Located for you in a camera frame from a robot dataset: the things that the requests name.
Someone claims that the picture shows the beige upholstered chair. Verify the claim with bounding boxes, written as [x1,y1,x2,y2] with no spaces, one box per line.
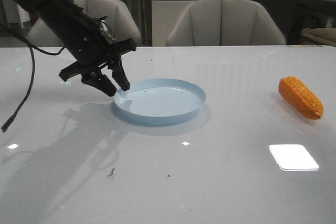
[165,0,286,46]
[26,0,142,47]

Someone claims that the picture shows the right beige upholstered chair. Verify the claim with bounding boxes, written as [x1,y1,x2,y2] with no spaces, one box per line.
[165,0,286,46]

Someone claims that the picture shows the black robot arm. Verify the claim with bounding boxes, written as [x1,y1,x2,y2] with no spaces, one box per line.
[14,0,136,97]

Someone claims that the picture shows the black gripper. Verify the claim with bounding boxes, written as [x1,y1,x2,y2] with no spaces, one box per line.
[36,0,136,97]

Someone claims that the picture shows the light blue round plate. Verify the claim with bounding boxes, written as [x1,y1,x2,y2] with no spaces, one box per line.
[114,78,206,125]

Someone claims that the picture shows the orange toy corn cob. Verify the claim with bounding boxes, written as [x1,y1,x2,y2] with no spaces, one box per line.
[278,76,324,120]

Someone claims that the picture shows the left beige upholstered chair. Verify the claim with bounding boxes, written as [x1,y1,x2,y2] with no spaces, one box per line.
[26,0,142,47]

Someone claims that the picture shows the black dangling cable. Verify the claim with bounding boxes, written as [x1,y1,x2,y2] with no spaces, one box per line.
[0,23,66,133]

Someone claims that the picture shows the tan cushion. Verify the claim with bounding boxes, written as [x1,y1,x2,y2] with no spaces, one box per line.
[301,27,336,47]

